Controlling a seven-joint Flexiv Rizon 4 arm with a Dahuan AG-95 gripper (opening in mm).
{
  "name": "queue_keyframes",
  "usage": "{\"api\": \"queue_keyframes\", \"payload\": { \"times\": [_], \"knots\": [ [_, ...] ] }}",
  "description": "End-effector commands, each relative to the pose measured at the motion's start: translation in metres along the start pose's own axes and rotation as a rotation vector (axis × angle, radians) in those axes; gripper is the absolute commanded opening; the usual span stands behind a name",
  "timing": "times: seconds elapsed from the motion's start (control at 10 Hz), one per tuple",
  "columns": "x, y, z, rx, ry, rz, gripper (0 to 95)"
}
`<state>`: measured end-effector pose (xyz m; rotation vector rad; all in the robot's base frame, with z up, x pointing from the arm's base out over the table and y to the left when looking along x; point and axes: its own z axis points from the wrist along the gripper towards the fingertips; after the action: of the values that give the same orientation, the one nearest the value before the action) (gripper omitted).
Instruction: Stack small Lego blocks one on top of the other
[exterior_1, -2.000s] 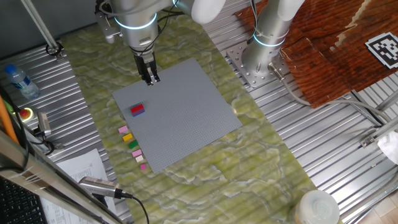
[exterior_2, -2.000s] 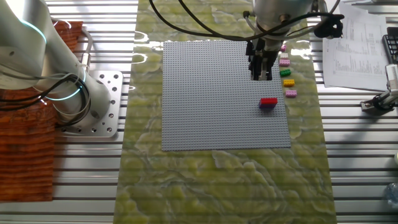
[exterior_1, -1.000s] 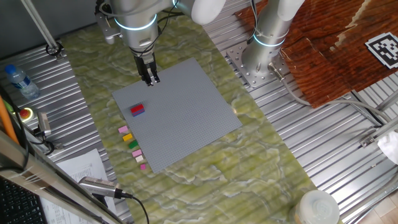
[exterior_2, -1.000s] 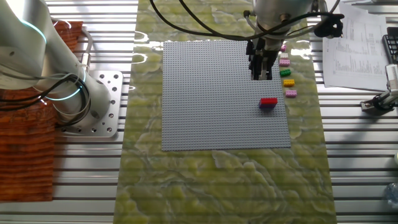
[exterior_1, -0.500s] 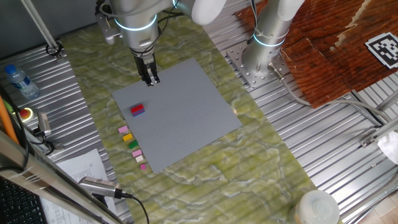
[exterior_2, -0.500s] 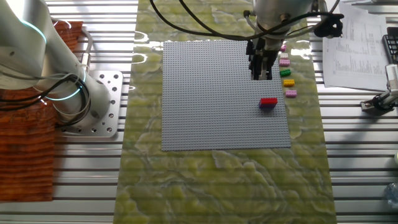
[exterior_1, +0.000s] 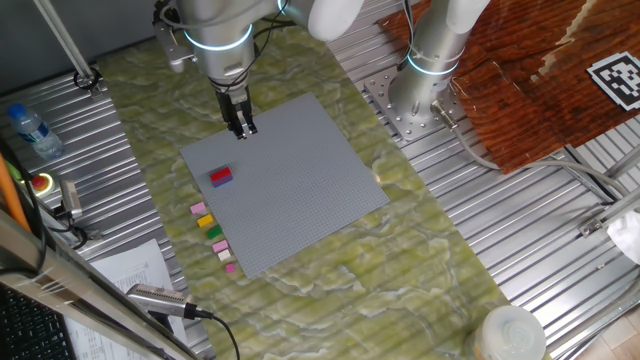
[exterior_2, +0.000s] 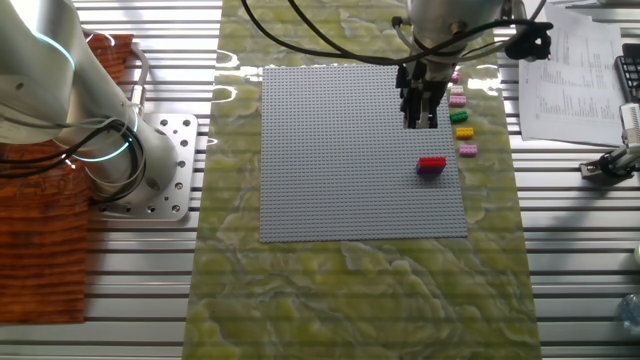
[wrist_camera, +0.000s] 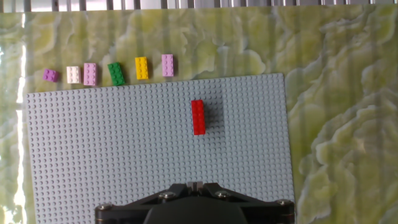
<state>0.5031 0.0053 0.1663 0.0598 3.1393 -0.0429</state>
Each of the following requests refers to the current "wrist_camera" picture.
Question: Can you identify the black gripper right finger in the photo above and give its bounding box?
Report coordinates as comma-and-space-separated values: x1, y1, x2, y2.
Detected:
195, 181, 295, 224

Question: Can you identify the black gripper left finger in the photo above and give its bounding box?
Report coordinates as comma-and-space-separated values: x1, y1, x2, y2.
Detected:
95, 181, 196, 224

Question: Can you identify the pink Lego brick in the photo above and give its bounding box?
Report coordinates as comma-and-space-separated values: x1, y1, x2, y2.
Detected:
83, 62, 98, 86
161, 54, 175, 78

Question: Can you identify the grey Lego baseplate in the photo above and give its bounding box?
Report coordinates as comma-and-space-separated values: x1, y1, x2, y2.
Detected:
23, 73, 295, 224

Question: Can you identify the red Lego brick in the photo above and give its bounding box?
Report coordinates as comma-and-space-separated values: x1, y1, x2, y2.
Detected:
190, 99, 206, 136

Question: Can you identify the green Lego brick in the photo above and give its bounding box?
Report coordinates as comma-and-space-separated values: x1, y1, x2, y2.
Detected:
107, 62, 126, 86

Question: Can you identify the yellow Lego brick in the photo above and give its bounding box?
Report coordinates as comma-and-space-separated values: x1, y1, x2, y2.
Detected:
134, 56, 149, 80

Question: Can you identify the white Lego brick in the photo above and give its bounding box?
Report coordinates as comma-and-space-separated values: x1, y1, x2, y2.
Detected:
66, 65, 81, 85

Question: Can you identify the small magenta Lego brick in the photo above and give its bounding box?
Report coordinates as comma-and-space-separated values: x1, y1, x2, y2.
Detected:
42, 68, 60, 83

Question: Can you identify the green marble pattern mat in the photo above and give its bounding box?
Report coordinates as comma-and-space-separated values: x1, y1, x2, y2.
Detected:
0, 4, 398, 224

